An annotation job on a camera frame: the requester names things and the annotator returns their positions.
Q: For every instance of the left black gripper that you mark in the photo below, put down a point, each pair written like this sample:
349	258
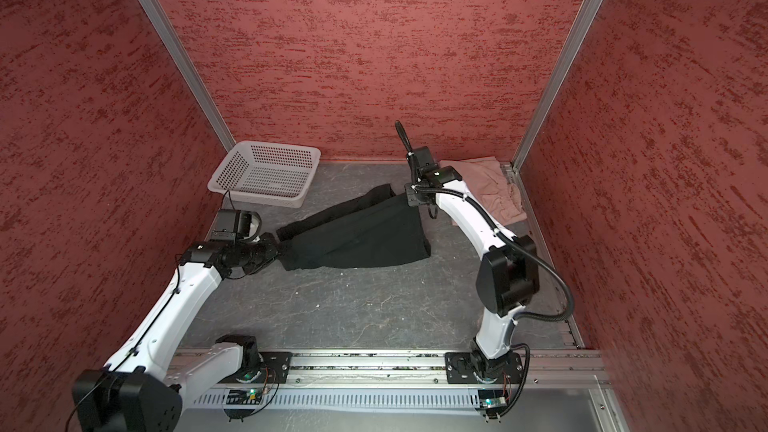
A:
272	253

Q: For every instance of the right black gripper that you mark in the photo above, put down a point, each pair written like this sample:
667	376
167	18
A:
414	198

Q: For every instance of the pink shorts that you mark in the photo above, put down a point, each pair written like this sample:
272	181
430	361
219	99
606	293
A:
490	187

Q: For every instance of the black shorts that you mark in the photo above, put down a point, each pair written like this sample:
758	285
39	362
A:
377	229

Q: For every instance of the white plastic basket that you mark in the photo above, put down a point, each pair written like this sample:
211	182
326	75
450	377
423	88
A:
266	173

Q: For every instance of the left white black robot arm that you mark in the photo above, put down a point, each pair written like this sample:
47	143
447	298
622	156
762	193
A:
135	390

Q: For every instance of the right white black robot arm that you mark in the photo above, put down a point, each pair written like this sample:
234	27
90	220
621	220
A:
506	279

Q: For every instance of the left green circuit board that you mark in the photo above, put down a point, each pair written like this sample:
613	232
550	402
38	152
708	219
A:
239	397

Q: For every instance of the green circuit board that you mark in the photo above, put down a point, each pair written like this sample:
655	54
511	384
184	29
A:
239	397
492	400

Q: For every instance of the right green circuit board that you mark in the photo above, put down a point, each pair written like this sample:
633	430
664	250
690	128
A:
492	400

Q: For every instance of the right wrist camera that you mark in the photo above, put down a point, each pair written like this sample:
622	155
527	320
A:
421	162

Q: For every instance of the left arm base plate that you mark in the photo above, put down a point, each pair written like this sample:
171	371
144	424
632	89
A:
276	366

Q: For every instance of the white slotted cable duct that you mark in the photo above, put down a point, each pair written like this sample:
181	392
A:
430	400

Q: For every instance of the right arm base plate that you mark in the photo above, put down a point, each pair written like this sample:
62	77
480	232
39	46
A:
462	367

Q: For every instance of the aluminium mounting rail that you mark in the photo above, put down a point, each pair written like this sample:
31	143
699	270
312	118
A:
402	369

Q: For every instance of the right corner aluminium post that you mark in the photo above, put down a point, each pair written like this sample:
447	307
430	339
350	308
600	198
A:
579	29

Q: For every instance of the corner aluminium post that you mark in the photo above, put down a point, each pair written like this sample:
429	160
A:
579	29
184	64

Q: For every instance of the left corner aluminium post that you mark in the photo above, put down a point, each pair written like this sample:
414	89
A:
184	64

